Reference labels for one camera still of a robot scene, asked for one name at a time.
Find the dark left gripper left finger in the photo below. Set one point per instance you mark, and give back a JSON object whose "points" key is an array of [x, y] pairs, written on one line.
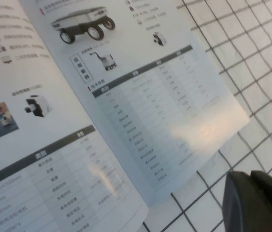
{"points": [[242, 207]]}

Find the white product catalogue book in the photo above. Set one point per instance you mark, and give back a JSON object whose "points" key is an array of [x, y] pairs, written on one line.
{"points": [[150, 96]]}

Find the white black-grid table mat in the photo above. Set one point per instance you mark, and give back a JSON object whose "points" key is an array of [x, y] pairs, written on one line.
{"points": [[259, 72]]}

